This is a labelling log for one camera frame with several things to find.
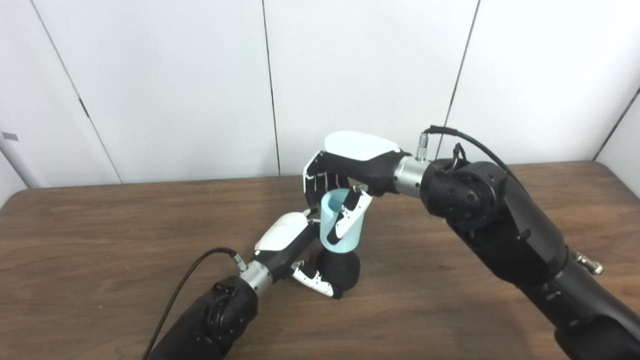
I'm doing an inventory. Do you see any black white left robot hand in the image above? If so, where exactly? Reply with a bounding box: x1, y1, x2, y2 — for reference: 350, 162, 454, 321
252, 207, 346, 301

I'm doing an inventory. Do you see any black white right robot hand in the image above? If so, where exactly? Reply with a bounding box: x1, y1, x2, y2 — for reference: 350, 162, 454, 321
301, 131, 413, 246

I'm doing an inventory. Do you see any light-blue cylindrical hose piece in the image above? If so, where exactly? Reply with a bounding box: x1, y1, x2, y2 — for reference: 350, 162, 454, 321
320, 188, 368, 253

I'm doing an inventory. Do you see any black funnel-shaped nozzle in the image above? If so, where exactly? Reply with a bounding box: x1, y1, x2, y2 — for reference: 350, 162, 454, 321
316, 247, 361, 296

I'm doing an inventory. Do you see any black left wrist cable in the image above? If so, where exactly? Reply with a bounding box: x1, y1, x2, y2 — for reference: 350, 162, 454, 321
141, 247, 248, 360

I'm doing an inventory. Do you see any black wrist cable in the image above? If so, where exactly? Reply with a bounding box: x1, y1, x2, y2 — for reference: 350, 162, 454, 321
141, 247, 248, 360
416, 125, 526, 191

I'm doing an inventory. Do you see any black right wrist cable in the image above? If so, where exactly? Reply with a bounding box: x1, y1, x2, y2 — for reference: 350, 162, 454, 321
416, 125, 526, 191

